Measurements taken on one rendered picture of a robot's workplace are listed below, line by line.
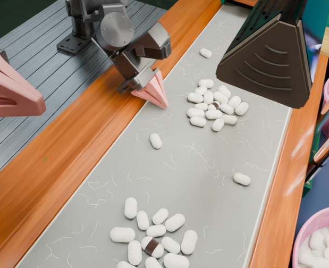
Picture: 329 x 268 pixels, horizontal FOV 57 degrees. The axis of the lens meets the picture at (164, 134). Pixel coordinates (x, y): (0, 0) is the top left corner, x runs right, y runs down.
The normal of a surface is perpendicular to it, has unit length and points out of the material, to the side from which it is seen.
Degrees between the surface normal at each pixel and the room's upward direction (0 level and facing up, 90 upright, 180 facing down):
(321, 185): 0
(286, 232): 0
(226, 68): 90
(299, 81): 90
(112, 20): 50
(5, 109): 90
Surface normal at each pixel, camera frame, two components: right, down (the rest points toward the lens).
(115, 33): 0.33, 0.15
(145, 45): -0.43, 0.66
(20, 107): -0.22, 0.73
